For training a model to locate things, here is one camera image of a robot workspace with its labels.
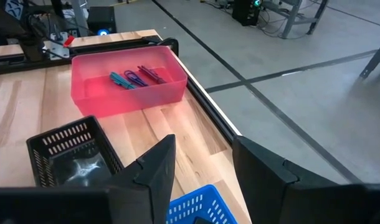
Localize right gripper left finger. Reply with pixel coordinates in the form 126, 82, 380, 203
0, 134, 177, 224

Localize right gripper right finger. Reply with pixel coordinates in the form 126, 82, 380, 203
232, 136, 380, 224

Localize pink translucent plastic bin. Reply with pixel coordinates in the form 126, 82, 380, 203
70, 45, 189, 118

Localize blue perforated plastic basket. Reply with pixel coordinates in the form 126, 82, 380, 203
166, 184, 240, 224

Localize black perforated plastic basket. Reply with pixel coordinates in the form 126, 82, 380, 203
26, 115, 126, 188

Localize red tag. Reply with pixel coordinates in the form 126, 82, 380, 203
62, 34, 76, 48

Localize dark table leg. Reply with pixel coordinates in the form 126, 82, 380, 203
359, 35, 380, 80

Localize grey table legs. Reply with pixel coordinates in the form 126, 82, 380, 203
278, 0, 330, 40

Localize black computer blue light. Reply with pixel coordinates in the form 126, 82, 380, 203
87, 6, 118, 37

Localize black computer green light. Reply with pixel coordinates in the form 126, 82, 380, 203
232, 0, 263, 27

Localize grey metal stand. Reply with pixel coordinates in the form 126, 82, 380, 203
70, 0, 90, 37

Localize white metal bracket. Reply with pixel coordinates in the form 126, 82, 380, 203
42, 30, 70, 60

